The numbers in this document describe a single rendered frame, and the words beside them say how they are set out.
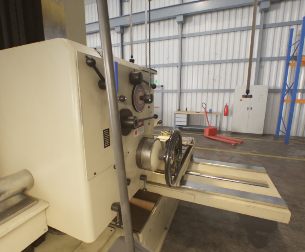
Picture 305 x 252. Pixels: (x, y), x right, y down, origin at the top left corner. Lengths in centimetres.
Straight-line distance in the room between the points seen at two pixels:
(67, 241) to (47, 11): 168
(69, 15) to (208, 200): 205
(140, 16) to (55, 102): 902
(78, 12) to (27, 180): 132
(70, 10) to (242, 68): 758
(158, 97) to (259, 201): 756
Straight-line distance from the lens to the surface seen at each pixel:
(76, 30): 165
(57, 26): 152
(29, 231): 102
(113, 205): 92
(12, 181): 96
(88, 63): 64
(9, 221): 93
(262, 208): 189
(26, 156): 98
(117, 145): 34
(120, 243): 56
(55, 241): 167
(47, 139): 81
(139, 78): 90
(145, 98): 96
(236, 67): 845
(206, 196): 183
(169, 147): 90
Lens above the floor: 170
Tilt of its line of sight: 11 degrees down
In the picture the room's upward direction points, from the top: straight up
